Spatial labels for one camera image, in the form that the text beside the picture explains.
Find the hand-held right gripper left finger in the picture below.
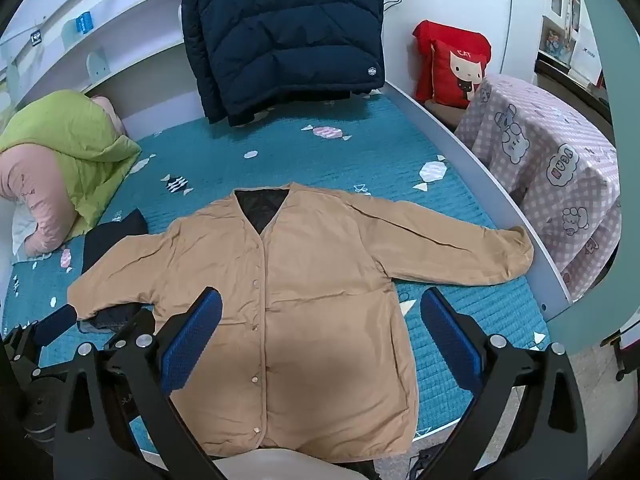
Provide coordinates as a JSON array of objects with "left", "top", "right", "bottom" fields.
[{"left": 52, "top": 286, "right": 223, "bottom": 480}]

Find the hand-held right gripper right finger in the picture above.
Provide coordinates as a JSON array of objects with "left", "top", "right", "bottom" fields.
[{"left": 420, "top": 287, "right": 588, "bottom": 480}]

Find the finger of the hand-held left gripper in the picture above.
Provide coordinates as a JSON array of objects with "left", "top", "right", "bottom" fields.
[
  {"left": 2, "top": 305, "right": 78, "bottom": 361},
  {"left": 102, "top": 307, "right": 157, "bottom": 361}
]

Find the tan snap-button jacket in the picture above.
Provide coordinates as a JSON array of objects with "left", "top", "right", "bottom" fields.
[{"left": 66, "top": 182, "right": 535, "bottom": 462}]

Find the dark folded cloth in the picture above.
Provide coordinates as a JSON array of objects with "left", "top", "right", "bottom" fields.
[{"left": 80, "top": 209, "right": 150, "bottom": 333}]

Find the white pillow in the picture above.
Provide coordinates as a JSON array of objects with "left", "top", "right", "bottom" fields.
[{"left": 10, "top": 205, "right": 38, "bottom": 261}]

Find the pink quilt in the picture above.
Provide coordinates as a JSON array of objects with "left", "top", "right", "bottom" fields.
[{"left": 0, "top": 95, "right": 128, "bottom": 257}]

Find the green quilt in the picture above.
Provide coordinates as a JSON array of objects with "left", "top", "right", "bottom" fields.
[{"left": 0, "top": 89, "right": 143, "bottom": 238}]

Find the pink checked bear cloth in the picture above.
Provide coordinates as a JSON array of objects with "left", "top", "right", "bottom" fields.
[{"left": 454, "top": 74, "right": 623, "bottom": 303}]

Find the teal candy-print bed sheet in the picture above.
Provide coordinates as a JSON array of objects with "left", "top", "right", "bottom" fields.
[{"left": 0, "top": 91, "right": 551, "bottom": 461}]

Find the brown chair seat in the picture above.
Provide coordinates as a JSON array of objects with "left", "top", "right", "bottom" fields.
[{"left": 424, "top": 99, "right": 470, "bottom": 132}]

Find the black hanging garment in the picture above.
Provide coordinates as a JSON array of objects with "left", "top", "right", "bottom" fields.
[{"left": 227, "top": 85, "right": 383, "bottom": 128}]

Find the pale blue bookend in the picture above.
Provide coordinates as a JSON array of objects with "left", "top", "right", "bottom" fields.
[{"left": 87, "top": 47, "right": 111, "bottom": 81}]

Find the red cat pillow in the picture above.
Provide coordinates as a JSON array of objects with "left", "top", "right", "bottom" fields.
[{"left": 412, "top": 20, "right": 492, "bottom": 110}]

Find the navy and yellow puffer jacket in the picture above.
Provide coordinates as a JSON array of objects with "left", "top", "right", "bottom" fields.
[{"left": 181, "top": 0, "right": 387, "bottom": 125}]

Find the white cabinet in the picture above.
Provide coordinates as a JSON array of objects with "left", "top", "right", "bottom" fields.
[{"left": 536, "top": 0, "right": 617, "bottom": 92}]

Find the white bed frame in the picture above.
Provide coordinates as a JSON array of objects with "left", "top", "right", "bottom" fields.
[{"left": 382, "top": 80, "right": 573, "bottom": 322}]

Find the lavender wall shelf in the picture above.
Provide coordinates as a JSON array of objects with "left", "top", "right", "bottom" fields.
[{"left": 0, "top": 0, "right": 201, "bottom": 128}]

